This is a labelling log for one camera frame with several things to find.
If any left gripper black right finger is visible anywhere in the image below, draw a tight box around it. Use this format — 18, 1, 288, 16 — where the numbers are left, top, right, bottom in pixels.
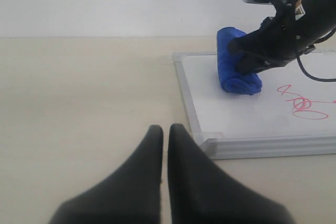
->
167, 124, 295, 223

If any aluminium framed whiteboard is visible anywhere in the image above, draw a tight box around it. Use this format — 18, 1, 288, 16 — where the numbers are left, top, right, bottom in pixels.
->
173, 52, 335, 159

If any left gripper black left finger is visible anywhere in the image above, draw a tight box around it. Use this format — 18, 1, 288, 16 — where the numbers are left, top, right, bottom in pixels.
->
50, 125, 163, 223

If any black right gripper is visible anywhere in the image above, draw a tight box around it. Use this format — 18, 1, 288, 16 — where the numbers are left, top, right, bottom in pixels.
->
227, 17, 315, 74

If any black camera cable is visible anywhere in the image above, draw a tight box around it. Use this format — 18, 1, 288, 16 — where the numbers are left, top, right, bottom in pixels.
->
296, 28, 336, 82

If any blue microfiber cloth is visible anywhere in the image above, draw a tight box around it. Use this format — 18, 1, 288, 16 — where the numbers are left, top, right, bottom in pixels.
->
216, 27, 262, 95

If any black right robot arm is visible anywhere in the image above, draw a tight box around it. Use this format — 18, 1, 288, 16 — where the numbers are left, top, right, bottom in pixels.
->
227, 0, 335, 74

